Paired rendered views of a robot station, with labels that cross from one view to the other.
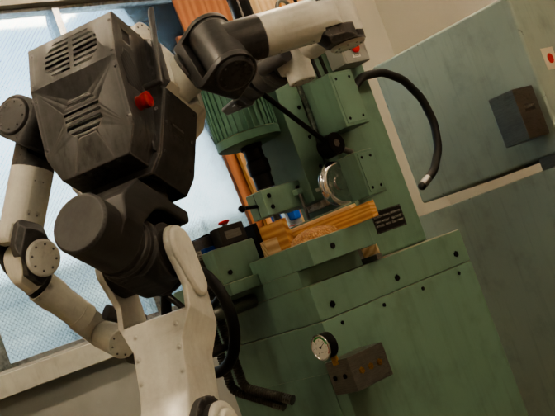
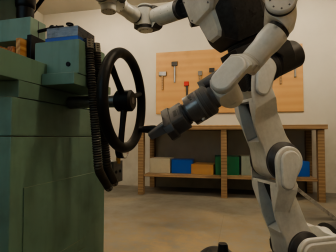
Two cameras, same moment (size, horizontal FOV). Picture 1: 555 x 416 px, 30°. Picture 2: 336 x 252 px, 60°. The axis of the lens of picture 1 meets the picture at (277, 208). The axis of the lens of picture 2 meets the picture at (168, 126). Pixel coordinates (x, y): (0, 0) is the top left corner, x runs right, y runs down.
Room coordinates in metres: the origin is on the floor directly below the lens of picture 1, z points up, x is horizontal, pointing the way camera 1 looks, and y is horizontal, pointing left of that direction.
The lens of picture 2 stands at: (2.85, 1.01, 0.71)
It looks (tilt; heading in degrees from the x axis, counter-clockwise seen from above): 2 degrees up; 236
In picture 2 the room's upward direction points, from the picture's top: straight up
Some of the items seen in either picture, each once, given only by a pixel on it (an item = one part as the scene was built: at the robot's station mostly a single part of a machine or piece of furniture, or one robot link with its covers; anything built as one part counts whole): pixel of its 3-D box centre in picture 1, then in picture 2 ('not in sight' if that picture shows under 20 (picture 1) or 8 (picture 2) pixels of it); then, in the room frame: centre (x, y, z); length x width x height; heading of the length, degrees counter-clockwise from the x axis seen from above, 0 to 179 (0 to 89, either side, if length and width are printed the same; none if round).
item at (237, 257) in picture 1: (223, 267); (71, 64); (2.62, 0.18, 0.91); 0.15 x 0.14 x 0.09; 40
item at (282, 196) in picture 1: (277, 203); (20, 36); (2.73, -0.01, 1.03); 0.14 x 0.07 x 0.09; 130
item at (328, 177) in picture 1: (337, 183); not in sight; (2.71, -0.17, 1.02); 0.12 x 0.03 x 0.12; 130
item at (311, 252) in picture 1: (253, 275); (45, 81); (2.67, 0.12, 0.87); 0.61 x 0.30 x 0.06; 40
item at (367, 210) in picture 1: (294, 239); not in sight; (2.69, -0.01, 0.92); 0.62 x 0.02 x 0.04; 40
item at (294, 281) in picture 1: (282, 285); (40, 100); (2.68, 0.06, 0.82); 0.40 x 0.21 x 0.04; 40
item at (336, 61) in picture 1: (341, 38); not in sight; (2.82, -0.32, 1.40); 0.10 x 0.06 x 0.16; 130
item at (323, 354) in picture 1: (327, 349); (121, 152); (2.38, 0.00, 0.65); 0.06 x 0.04 x 0.08; 40
